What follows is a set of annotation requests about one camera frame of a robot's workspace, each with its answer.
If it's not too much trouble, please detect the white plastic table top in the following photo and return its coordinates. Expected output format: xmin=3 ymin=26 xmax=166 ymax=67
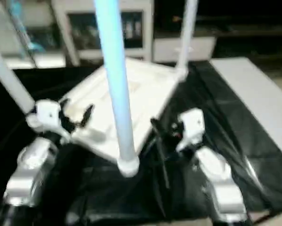
xmin=60 ymin=58 xmax=190 ymax=163

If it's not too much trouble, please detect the white plastic table leg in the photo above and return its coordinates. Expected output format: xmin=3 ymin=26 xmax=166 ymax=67
xmin=175 ymin=0 xmax=199 ymax=81
xmin=0 ymin=43 xmax=37 ymax=117
xmin=92 ymin=0 xmax=141 ymax=179

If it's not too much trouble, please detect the black work mat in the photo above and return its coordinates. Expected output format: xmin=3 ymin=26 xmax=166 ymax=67
xmin=0 ymin=59 xmax=282 ymax=226

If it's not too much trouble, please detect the white drawer unit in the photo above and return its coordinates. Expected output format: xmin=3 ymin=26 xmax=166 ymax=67
xmin=153 ymin=37 xmax=216 ymax=64

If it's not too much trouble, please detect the white glass door cabinet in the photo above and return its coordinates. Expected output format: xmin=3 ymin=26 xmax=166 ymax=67
xmin=51 ymin=0 xmax=155 ymax=66

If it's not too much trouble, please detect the white drawer cabinet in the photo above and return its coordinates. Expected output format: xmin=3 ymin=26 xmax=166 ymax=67
xmin=155 ymin=0 xmax=282 ymax=61

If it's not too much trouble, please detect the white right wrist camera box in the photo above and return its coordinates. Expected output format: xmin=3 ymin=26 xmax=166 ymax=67
xmin=175 ymin=108 xmax=206 ymax=153

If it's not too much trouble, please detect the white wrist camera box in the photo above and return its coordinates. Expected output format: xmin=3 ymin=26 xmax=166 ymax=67
xmin=26 ymin=99 xmax=72 ymax=145
xmin=175 ymin=108 xmax=206 ymax=153

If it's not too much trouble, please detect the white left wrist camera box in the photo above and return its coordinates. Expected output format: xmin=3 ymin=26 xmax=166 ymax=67
xmin=26 ymin=99 xmax=72 ymax=145

